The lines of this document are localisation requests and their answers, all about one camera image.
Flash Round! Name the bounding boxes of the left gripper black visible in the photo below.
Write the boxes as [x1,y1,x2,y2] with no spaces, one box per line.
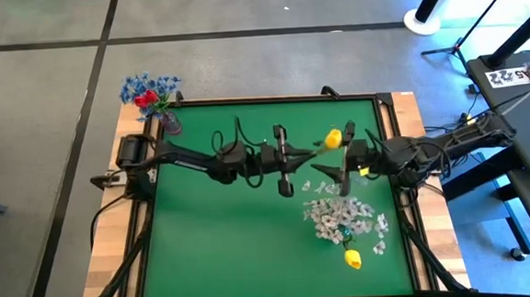
[257,121,320,200]

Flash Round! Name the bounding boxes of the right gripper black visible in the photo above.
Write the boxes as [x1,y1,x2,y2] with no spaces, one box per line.
[307,118,384,198]

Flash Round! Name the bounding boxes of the yellow tulip flower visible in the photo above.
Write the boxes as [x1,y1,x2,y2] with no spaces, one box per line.
[310,127,345,158]
[338,224,363,272]

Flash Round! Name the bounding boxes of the small white flower sprig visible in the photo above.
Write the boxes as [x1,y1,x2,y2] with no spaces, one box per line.
[300,177,342,198]

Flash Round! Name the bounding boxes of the blue flower bunch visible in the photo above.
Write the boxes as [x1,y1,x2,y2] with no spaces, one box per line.
[117,69,185,126]

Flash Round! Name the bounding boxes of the purple ribbed glass vase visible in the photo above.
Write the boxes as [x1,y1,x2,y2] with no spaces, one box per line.
[158,109,184,137]

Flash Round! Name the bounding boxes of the wooden table side board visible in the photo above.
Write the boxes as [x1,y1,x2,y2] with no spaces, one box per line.
[69,102,165,297]
[388,88,472,294]

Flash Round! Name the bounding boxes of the black pole white round base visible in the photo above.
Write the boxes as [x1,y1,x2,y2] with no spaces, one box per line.
[401,0,469,39]

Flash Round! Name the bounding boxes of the white paper black marks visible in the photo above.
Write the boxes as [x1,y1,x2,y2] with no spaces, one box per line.
[484,65,530,90]

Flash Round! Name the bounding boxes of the dark grey desk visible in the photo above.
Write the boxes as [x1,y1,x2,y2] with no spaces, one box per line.
[465,51,530,177]

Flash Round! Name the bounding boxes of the black tripod stand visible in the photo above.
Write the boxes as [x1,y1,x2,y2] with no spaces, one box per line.
[416,0,530,74]

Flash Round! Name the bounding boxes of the black table border frame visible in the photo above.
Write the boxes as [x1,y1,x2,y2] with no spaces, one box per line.
[123,86,421,297]

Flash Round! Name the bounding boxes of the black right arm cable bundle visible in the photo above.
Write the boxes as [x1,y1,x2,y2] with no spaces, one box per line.
[398,187,468,295]

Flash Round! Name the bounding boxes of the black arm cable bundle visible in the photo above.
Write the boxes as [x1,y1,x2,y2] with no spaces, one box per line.
[398,187,468,295]
[81,191,158,297]

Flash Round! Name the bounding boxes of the black left arm cable bundle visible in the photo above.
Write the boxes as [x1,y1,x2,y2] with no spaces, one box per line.
[81,191,158,297]

